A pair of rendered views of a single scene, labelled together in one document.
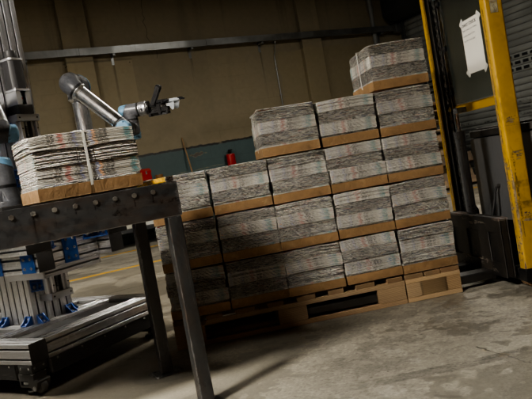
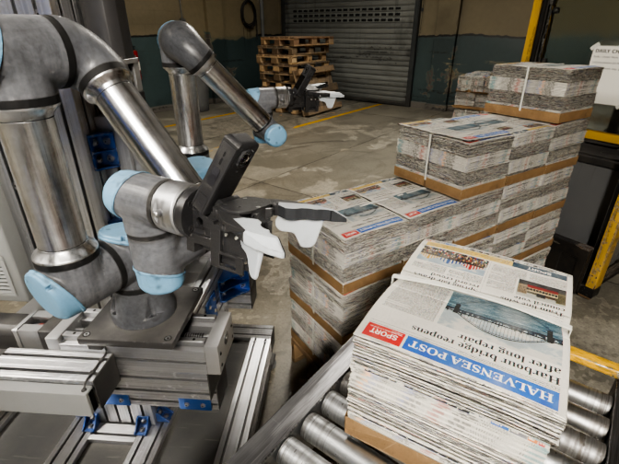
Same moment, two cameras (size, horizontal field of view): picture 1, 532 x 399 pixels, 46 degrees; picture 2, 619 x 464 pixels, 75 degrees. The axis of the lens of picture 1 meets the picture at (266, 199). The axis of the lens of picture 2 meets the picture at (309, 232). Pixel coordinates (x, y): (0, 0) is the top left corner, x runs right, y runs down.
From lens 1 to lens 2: 235 cm
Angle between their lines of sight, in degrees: 35
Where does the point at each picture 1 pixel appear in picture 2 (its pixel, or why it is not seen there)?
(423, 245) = not seen: hidden behind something
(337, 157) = (509, 196)
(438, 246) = not seen: hidden behind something
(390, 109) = (558, 145)
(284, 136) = (483, 174)
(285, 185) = (466, 229)
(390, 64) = (576, 95)
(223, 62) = not seen: outside the picture
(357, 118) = (537, 154)
